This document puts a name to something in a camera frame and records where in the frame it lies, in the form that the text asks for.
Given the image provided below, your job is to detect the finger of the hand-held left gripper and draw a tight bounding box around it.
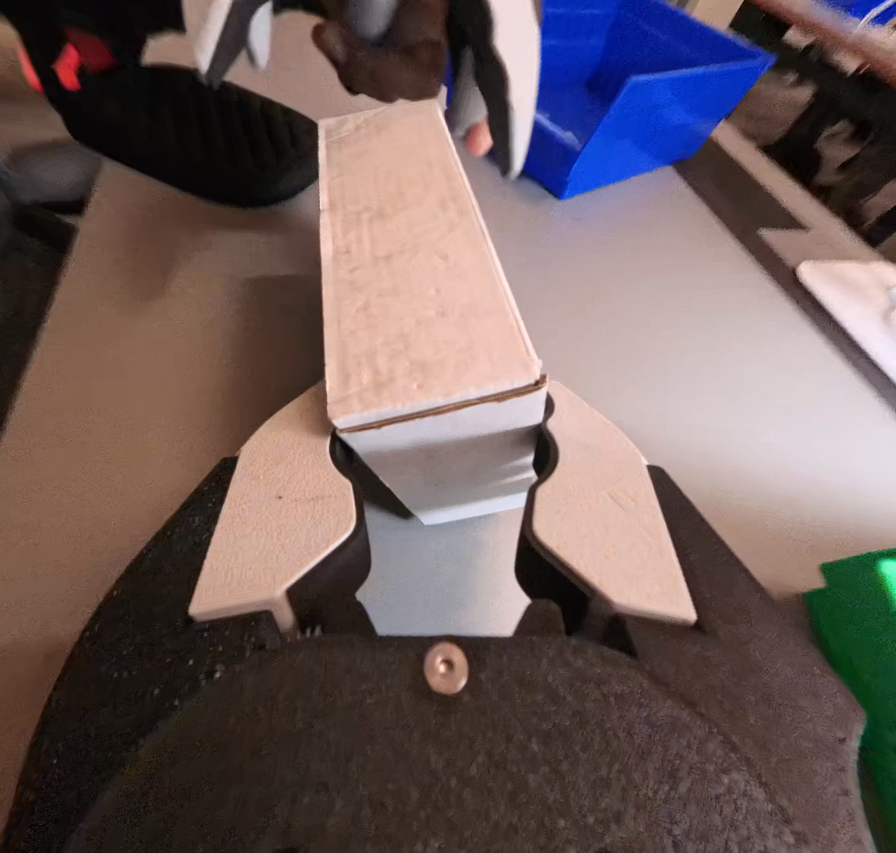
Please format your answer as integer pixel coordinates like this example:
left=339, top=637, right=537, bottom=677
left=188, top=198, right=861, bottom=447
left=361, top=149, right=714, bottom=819
left=182, top=0, right=288, bottom=87
left=448, top=0, right=543, bottom=178

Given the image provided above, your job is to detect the green plastic bin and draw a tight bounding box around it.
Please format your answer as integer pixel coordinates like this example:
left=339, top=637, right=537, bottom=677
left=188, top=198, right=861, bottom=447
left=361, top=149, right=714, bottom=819
left=804, top=548, right=896, bottom=853

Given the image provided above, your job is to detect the person's left hand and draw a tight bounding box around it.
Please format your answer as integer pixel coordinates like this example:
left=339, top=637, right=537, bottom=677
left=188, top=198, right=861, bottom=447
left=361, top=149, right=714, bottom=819
left=311, top=0, right=494, bottom=159

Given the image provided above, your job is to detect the black office chair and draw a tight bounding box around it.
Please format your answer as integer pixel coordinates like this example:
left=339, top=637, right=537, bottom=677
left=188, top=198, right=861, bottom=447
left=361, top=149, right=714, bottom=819
left=0, top=0, right=319, bottom=208

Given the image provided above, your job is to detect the plain cardboard box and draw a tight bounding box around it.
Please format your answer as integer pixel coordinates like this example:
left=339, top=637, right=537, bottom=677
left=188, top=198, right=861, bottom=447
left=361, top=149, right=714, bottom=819
left=318, top=100, right=548, bottom=525

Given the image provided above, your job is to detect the brown wooden table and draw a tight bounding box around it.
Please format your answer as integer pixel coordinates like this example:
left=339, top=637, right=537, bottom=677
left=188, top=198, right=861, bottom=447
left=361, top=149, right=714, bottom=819
left=721, top=0, right=896, bottom=84

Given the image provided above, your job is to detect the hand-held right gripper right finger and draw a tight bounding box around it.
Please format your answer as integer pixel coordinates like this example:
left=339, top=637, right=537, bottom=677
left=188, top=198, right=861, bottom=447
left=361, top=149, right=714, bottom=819
left=519, top=377, right=697, bottom=626

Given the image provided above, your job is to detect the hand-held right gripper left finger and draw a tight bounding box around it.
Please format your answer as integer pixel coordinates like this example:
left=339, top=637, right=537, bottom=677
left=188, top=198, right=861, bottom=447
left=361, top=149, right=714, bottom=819
left=188, top=385, right=372, bottom=631

